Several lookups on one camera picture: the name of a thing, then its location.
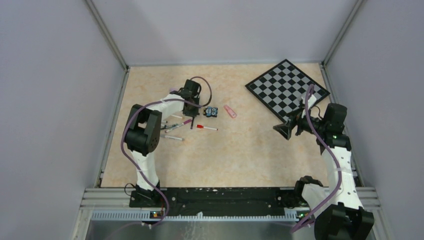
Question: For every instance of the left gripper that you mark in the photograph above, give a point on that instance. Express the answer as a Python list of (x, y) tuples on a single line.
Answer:
[(191, 113)]

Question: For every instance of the grey cap white marker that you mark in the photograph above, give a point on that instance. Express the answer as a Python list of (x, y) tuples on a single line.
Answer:
[(172, 137)]

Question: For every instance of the magenta cap white marker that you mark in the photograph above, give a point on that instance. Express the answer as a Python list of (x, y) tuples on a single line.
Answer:
[(178, 125)]

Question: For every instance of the red cap white marker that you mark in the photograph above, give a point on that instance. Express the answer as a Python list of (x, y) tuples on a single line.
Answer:
[(199, 126)]

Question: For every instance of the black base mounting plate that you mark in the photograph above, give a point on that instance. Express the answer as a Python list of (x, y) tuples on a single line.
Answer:
[(220, 201)]

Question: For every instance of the yellow cap white marker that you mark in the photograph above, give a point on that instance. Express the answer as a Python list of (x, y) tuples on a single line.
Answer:
[(177, 116)]

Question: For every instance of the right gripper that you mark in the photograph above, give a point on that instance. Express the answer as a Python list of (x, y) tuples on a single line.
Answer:
[(297, 118)]

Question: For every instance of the grey cable duct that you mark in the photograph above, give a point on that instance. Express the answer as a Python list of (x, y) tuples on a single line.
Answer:
[(147, 216)]

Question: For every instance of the blue owl eraser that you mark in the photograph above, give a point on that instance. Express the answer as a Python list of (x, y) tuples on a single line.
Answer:
[(210, 112)]

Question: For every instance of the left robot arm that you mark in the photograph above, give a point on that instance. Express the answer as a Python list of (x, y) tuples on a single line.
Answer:
[(142, 132)]

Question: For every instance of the black grey chessboard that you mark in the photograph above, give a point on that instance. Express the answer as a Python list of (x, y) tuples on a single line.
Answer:
[(280, 88)]

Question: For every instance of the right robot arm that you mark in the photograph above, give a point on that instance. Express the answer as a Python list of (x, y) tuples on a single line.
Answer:
[(339, 214)]

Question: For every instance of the pink highlighter pen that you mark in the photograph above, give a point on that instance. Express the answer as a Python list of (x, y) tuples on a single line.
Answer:
[(230, 111)]

